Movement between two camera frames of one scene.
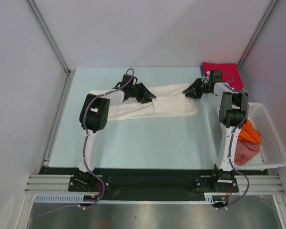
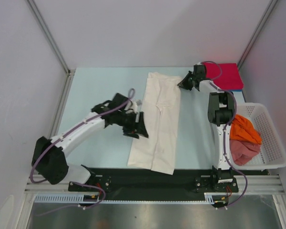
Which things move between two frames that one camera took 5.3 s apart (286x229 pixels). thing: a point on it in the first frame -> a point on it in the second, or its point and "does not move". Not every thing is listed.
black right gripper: x=191 y=92 -> x=184 y=84
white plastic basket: x=272 y=154 does not move
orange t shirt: x=248 y=133 does not move
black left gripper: x=142 y=88 -> x=140 y=129
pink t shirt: x=245 y=150 does not move
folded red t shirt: x=230 y=73 does not move
